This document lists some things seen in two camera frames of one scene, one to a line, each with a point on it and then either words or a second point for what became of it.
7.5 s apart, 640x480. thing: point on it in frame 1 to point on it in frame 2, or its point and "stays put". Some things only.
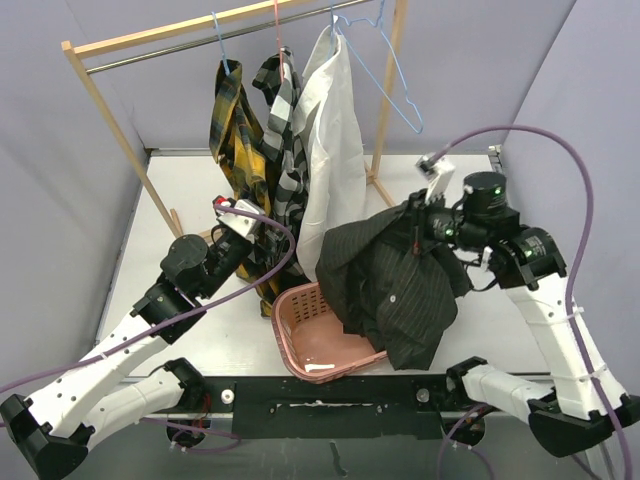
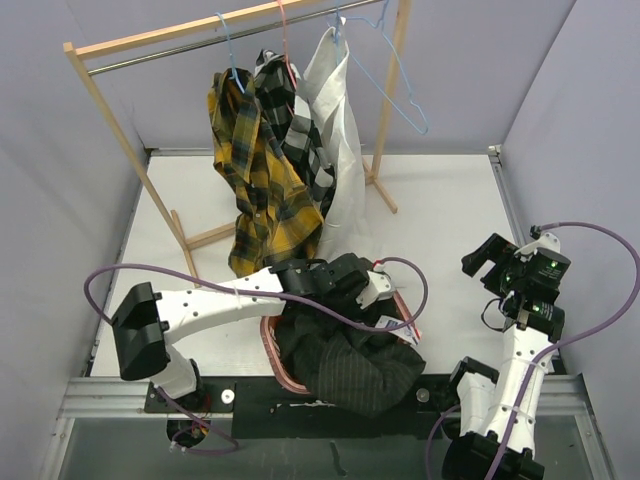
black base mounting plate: x=334 y=408 stays put
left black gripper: x=267 y=251 to x=354 y=308
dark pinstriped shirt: x=385 y=279 to x=350 y=368
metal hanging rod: x=225 y=37 stays put
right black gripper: x=418 y=202 to x=500 y=251
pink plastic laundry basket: x=310 y=339 to x=271 y=334
